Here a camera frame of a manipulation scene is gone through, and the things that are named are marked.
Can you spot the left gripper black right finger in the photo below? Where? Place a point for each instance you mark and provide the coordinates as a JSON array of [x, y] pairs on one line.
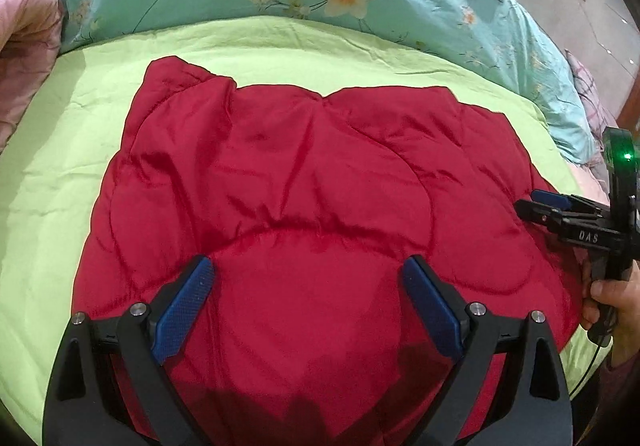
[[506, 385]]

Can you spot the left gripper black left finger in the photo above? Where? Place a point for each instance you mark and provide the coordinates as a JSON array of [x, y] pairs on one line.
[[108, 385]]

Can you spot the red quilted puffer jacket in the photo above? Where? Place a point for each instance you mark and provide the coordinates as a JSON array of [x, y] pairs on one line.
[[308, 205]]

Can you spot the person's right hand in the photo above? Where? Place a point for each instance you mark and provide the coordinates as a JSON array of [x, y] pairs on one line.
[[624, 297]]

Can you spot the pink plaid pillow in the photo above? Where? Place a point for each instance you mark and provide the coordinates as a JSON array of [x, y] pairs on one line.
[[590, 96]]

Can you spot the light green bed sheet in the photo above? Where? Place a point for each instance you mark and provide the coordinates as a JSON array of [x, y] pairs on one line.
[[52, 167]]

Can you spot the pink folded quilt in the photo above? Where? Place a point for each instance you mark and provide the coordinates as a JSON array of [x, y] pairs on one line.
[[31, 32]]

